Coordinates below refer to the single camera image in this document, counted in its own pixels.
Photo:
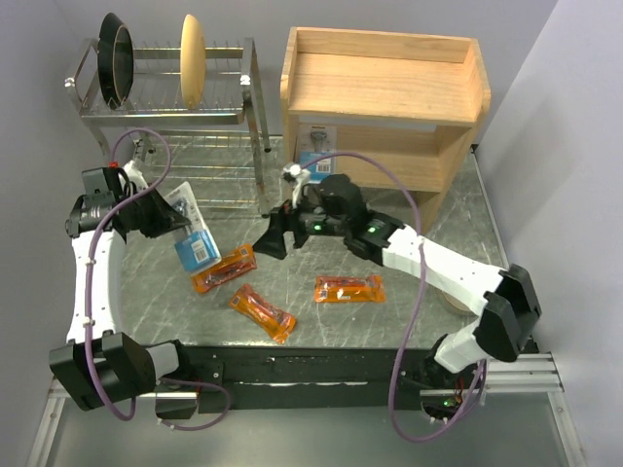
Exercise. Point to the black plate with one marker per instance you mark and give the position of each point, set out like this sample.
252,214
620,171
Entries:
115,62

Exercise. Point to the beige wooden plate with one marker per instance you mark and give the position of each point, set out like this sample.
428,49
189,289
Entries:
192,62

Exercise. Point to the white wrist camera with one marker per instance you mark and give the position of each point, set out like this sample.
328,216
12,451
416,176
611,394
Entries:
297,177
131,177

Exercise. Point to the beige ceramic bowl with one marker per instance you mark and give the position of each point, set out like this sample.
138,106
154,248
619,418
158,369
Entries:
456,306

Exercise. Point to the wooden two-tier shelf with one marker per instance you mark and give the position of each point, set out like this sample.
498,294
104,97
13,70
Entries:
413,102

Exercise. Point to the metal dish rack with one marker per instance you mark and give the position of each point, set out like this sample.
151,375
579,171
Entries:
220,145

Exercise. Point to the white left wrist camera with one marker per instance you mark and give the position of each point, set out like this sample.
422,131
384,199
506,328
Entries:
131,177

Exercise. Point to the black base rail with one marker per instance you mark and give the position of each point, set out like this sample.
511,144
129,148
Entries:
273,377

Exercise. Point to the orange razor pack right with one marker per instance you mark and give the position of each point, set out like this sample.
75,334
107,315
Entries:
348,289

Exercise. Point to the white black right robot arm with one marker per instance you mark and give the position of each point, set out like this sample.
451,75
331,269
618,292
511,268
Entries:
503,300

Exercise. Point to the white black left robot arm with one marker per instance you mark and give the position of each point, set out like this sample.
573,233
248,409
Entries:
100,364

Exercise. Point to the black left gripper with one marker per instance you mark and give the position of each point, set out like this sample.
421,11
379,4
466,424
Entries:
167,219

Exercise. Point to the aluminium frame rail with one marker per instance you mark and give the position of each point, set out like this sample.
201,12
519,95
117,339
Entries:
515,425

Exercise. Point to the orange razor pack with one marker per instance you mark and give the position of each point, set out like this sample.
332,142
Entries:
348,289
233,265
276,322

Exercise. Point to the orange razor pack left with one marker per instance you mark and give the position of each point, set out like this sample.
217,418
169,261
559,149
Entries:
233,265

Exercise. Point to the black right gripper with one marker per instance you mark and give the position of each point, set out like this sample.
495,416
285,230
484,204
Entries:
273,241

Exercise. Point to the blue razor blister pack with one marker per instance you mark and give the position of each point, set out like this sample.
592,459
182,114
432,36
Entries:
194,244
314,141

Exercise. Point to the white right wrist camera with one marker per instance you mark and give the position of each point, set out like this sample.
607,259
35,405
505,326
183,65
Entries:
297,177

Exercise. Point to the orange razor pack middle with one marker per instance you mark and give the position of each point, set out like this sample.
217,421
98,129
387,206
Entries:
276,322

